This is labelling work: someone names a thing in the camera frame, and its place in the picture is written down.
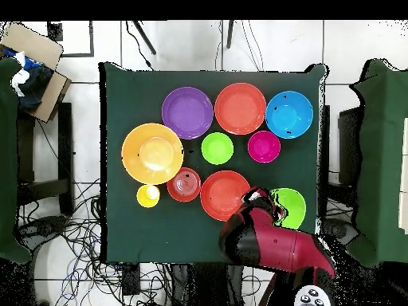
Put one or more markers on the large red bowl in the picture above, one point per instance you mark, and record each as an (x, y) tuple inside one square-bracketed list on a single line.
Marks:
[(240, 108), (220, 194)]

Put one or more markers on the large orange bowl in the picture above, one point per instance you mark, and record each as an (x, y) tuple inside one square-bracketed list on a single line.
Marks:
[(152, 154)]

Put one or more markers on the large green bowl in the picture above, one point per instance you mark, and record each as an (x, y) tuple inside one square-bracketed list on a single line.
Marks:
[(295, 207)]

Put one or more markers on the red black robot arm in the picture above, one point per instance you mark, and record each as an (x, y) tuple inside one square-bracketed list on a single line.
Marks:
[(277, 245)]

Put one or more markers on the small green bowl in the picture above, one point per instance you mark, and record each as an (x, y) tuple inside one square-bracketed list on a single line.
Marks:
[(217, 148)]

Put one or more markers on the small red bowl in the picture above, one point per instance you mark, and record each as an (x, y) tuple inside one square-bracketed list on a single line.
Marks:
[(184, 186)]

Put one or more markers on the purple bowl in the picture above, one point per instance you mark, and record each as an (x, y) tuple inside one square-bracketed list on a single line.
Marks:
[(187, 113)]

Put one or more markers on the yellow cup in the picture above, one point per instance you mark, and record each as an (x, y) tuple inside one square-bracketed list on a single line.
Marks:
[(148, 196)]

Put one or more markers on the pink bowl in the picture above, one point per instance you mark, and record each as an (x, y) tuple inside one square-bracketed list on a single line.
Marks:
[(264, 146)]

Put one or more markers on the dark green table cloth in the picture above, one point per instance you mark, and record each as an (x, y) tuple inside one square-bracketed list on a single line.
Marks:
[(143, 223)]

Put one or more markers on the blue bowl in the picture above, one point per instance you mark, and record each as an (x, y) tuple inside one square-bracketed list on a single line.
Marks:
[(289, 114)]

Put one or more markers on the black power box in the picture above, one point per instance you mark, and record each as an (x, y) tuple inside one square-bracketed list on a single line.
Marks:
[(131, 280)]

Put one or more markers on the black tripod leg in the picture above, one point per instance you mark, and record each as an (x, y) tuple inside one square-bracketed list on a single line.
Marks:
[(229, 33), (145, 37)]

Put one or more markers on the green cloth covered table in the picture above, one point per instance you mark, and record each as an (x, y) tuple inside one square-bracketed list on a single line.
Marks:
[(379, 159), (8, 159)]

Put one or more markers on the blue cloth bag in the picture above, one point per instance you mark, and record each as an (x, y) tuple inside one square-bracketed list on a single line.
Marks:
[(35, 83)]

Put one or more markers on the white board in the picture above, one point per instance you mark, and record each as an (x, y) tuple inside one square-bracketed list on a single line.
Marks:
[(404, 175)]

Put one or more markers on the brown cardboard box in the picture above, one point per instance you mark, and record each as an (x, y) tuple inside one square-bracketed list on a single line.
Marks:
[(35, 44)]

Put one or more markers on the black stool frame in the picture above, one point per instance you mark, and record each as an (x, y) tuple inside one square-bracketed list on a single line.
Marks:
[(65, 143)]

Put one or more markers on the black floor frame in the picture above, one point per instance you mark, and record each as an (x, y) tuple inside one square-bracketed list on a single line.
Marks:
[(91, 38)]

